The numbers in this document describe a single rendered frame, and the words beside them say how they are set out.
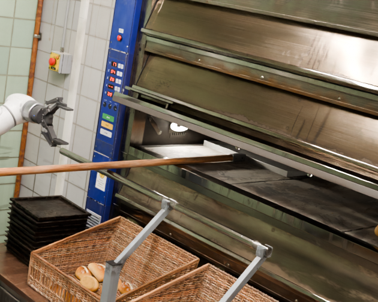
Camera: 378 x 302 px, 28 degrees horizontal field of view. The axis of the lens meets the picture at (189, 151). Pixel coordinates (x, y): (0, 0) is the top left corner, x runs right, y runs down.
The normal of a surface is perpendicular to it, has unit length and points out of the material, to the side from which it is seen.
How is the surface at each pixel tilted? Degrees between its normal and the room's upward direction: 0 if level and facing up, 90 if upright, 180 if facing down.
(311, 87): 90
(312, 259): 70
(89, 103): 90
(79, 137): 90
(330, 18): 90
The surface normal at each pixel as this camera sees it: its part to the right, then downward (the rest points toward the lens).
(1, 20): 0.67, 0.27
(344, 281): -0.63, -0.26
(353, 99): -0.73, 0.03
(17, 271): 0.17, -0.96
